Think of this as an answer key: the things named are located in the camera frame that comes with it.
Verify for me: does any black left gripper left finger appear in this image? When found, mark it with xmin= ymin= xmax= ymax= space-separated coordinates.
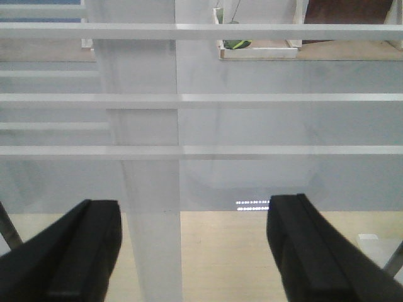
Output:
xmin=1 ymin=199 xmax=122 ymax=301

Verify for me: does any green sandbag on far platform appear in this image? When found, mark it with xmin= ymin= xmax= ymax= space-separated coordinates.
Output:
xmin=223 ymin=40 xmax=252 ymax=50

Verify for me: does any white framed sliding glass door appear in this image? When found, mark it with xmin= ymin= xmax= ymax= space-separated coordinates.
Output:
xmin=1 ymin=1 xmax=402 ymax=301

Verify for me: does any brown wooden door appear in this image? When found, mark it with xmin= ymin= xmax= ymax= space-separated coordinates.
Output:
xmin=304 ymin=0 xmax=395 ymax=43

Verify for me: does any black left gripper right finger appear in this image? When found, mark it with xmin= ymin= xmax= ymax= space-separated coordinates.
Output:
xmin=266 ymin=194 xmax=402 ymax=301

